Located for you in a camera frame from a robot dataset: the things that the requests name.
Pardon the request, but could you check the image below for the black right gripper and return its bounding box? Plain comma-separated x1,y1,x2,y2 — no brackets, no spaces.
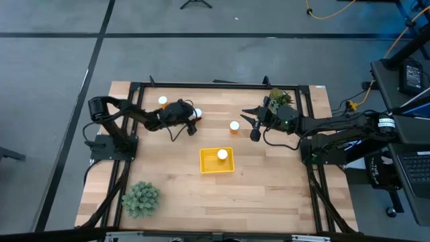
240,104,300,134

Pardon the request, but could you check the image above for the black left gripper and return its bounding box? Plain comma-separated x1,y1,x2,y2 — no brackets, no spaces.
158,99,203,128

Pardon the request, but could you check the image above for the yellow plastic basket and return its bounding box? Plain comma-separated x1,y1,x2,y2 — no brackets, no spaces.
199,147,236,175

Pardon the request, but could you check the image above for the succulent plant in dark pot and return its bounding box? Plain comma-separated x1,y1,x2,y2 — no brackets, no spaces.
267,87,295,112

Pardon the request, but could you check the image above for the bushy green potted plant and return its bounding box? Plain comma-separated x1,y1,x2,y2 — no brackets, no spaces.
121,181,161,219

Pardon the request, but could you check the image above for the black tripod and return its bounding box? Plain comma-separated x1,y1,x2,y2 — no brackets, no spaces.
179,0,213,10

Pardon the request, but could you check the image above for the black desk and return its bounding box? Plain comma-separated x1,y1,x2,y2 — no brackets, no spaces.
370,58,430,226

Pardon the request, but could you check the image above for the black power brick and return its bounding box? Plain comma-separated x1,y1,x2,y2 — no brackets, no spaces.
398,58,425,95

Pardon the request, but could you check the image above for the black laptop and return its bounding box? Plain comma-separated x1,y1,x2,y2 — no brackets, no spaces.
386,114,430,199

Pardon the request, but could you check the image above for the black furniture leg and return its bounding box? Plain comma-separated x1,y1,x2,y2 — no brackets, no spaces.
0,146,27,162

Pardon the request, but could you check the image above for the black gantry beam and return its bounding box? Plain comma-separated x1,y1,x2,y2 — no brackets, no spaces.
0,227,430,242

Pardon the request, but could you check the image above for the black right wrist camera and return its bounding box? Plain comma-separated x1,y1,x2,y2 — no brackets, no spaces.
249,120,262,143

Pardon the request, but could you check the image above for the black aluminium table frame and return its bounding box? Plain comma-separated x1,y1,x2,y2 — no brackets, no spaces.
80,75,359,236

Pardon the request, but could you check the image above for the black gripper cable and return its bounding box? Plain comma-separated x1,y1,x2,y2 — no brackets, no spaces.
262,127,303,151
166,99,198,143

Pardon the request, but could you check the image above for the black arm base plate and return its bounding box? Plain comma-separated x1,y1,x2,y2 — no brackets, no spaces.
89,134,139,161
300,137,347,166

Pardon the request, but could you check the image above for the yellow extension cable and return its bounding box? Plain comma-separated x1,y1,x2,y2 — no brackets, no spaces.
347,5,430,112
304,0,357,20

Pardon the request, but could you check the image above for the silver aluminium bracket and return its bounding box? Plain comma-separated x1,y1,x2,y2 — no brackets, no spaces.
292,234,331,242
105,231,144,242

